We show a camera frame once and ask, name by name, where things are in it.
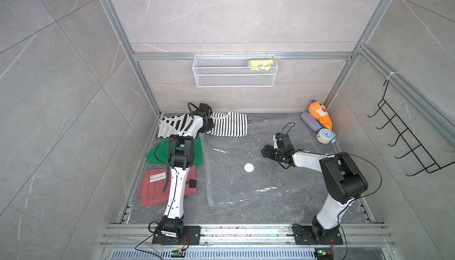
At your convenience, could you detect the thin striped white shirt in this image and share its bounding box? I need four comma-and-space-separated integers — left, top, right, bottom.
207, 112, 248, 137

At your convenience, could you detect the black white striped tank top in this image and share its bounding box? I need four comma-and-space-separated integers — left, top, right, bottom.
157, 114, 203, 139

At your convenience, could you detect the clear plastic vacuum bag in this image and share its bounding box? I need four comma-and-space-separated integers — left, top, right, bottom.
196, 113, 335, 207

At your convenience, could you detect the green shirt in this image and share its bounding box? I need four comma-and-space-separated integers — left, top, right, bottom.
145, 139, 203, 165

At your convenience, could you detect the red shirt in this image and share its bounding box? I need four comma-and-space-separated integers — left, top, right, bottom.
138, 166, 197, 207

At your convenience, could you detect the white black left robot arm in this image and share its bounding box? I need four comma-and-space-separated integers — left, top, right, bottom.
156, 112, 213, 243

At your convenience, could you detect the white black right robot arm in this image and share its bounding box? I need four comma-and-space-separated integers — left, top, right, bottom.
261, 145, 369, 243

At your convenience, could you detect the purple glasses case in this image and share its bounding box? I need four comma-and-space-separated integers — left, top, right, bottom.
300, 112, 322, 132

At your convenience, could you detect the orange plush toy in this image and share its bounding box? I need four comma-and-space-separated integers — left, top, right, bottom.
308, 100, 333, 130

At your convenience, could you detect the yellow item in basket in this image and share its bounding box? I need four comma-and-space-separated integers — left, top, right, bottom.
247, 59, 275, 72

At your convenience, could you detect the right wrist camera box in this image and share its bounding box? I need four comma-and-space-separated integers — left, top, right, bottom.
273, 133, 294, 152

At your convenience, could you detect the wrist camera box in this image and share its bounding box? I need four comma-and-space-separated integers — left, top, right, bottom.
193, 103, 213, 118
273, 133, 294, 152

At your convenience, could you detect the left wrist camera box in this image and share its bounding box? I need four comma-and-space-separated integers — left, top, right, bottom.
193, 103, 213, 118

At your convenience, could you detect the white wire mesh basket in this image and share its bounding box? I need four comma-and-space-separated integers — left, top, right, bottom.
192, 55, 278, 88

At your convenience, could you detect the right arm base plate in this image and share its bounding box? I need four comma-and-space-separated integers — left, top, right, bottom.
291, 224, 344, 245

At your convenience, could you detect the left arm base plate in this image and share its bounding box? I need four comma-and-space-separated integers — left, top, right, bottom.
152, 226, 201, 245

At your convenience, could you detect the aluminium mounting rail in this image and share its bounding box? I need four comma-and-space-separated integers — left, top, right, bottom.
97, 223, 392, 249

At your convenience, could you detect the black wire hook rack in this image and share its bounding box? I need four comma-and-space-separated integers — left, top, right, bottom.
368, 80, 455, 177

